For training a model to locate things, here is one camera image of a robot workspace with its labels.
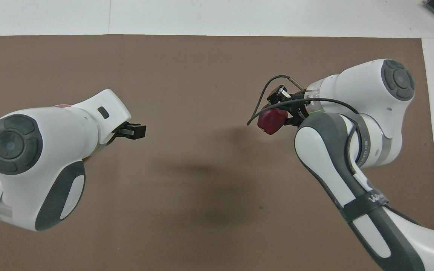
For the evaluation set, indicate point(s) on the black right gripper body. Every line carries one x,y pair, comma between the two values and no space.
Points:
298,109

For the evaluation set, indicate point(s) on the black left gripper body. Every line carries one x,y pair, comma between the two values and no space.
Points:
124,131

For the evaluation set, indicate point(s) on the dark red apple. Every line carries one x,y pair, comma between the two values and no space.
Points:
271,120

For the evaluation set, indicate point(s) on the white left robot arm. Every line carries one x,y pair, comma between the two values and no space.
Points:
51,150

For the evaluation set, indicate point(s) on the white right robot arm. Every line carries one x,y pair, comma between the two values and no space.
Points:
371,94

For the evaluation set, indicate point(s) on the pink plate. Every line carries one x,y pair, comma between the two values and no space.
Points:
62,106

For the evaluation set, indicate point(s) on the brown table mat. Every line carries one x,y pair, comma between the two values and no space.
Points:
202,75

